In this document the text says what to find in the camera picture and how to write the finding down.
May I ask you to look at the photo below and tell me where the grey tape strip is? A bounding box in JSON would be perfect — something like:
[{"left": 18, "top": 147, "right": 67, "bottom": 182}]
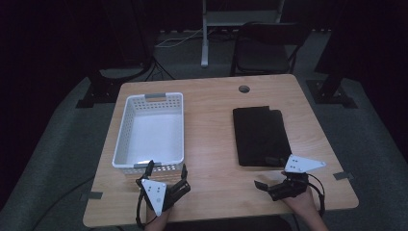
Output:
[
  {"left": 79, "top": 191, "right": 104, "bottom": 202},
  {"left": 332, "top": 171, "right": 354, "bottom": 181}
]

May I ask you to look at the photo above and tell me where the white-framed desk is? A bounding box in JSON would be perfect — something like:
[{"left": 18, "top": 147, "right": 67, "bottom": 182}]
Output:
[{"left": 199, "top": 0, "right": 286, "bottom": 68}]

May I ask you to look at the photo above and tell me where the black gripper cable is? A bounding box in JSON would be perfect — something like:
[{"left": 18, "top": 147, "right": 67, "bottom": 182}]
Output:
[
  {"left": 307, "top": 173, "right": 327, "bottom": 218},
  {"left": 135, "top": 179, "right": 158, "bottom": 230}
]

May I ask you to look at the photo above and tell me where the person's left hand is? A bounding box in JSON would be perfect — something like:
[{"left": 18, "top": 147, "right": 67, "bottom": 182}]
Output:
[{"left": 145, "top": 204, "right": 173, "bottom": 226}]

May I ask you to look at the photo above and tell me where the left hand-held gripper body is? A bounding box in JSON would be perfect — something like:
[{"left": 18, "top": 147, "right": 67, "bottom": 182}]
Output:
[{"left": 136, "top": 177, "right": 191, "bottom": 218}]

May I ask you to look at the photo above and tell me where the black floor cable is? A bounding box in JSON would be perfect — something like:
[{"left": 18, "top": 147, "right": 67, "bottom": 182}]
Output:
[{"left": 31, "top": 175, "right": 97, "bottom": 231}]

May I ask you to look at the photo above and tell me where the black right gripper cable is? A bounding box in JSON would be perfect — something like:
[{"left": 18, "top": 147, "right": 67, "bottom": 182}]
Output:
[{"left": 307, "top": 173, "right": 327, "bottom": 218}]

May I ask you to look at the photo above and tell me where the white perforated plastic basket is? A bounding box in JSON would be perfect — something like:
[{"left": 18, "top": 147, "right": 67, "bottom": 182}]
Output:
[{"left": 112, "top": 91, "right": 186, "bottom": 176}]

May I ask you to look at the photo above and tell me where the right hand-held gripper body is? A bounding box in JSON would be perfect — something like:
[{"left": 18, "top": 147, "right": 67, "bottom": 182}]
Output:
[{"left": 267, "top": 154, "right": 328, "bottom": 202}]

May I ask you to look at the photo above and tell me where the person's right hand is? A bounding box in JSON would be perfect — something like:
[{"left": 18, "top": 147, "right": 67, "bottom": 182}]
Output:
[{"left": 281, "top": 187, "right": 319, "bottom": 217}]

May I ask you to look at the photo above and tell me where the black stand base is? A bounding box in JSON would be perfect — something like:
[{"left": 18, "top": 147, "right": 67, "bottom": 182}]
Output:
[
  {"left": 75, "top": 65, "right": 156, "bottom": 109},
  {"left": 305, "top": 62, "right": 359, "bottom": 109}
]

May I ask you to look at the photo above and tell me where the white floor cable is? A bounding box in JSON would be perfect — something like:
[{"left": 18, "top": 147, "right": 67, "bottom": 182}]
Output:
[{"left": 155, "top": 28, "right": 213, "bottom": 50}]

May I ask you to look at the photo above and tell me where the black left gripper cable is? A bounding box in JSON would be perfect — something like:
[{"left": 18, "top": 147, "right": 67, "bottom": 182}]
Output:
[{"left": 135, "top": 179, "right": 158, "bottom": 230}]

